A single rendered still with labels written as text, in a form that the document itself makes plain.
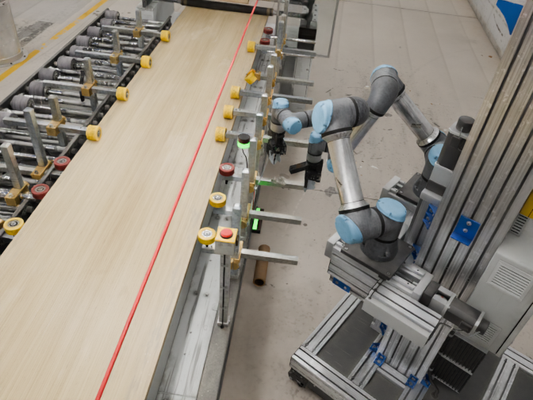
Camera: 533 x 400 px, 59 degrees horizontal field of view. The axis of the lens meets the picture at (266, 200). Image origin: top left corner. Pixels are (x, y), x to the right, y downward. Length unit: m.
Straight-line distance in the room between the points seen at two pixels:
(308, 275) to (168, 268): 1.41
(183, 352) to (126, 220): 0.63
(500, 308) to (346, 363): 0.92
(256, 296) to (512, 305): 1.58
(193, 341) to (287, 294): 1.10
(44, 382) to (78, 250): 0.58
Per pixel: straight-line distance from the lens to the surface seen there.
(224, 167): 2.47
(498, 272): 1.90
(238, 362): 2.76
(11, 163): 2.45
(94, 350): 1.79
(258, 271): 3.04
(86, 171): 2.51
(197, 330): 2.12
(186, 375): 2.01
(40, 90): 3.45
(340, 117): 1.73
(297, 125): 2.10
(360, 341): 2.68
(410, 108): 2.20
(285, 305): 3.00
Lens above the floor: 2.38
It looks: 40 degrees down
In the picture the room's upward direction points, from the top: 6 degrees clockwise
